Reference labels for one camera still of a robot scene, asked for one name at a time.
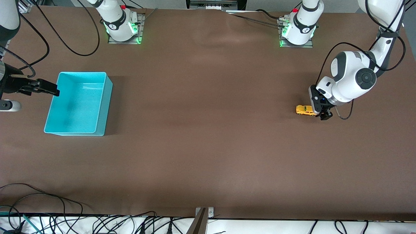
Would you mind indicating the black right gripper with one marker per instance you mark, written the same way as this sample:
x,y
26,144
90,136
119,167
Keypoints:
x,y
12,84

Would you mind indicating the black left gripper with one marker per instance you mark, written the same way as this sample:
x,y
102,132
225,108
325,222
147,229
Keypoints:
x,y
325,114

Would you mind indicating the yellow beetle toy car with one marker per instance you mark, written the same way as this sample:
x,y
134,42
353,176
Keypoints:
x,y
304,110

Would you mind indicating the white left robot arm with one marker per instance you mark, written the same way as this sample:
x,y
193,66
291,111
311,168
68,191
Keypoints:
x,y
349,78

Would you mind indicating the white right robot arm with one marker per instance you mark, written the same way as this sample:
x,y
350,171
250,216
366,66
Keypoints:
x,y
117,22

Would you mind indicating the turquoise plastic bin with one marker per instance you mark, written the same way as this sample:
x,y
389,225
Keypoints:
x,y
78,107

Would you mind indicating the white flat strip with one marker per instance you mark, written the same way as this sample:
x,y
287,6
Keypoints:
x,y
242,11

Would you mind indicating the black grey control box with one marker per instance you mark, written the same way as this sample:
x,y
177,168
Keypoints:
x,y
214,4

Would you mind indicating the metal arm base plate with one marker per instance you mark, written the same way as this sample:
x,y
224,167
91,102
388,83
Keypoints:
x,y
308,45
140,29

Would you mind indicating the small metal mount bracket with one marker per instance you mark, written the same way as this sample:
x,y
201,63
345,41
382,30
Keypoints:
x,y
210,212

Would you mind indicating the grey camera mount pole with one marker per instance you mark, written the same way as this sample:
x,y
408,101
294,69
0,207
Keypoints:
x,y
198,224

